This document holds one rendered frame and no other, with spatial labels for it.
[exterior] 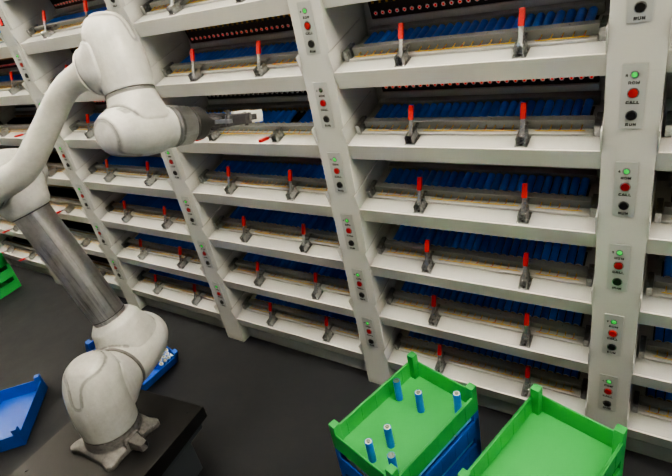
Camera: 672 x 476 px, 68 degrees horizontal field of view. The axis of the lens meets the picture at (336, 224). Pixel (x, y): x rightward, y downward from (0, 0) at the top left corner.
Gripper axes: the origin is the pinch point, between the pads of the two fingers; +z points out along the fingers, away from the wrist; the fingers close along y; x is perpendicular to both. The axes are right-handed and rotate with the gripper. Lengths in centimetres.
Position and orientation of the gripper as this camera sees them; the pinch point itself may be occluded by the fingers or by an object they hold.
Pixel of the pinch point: (247, 116)
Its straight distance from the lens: 134.9
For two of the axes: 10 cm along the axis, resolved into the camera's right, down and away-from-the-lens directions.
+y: -8.5, -1.0, 5.2
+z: 5.3, -2.6, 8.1
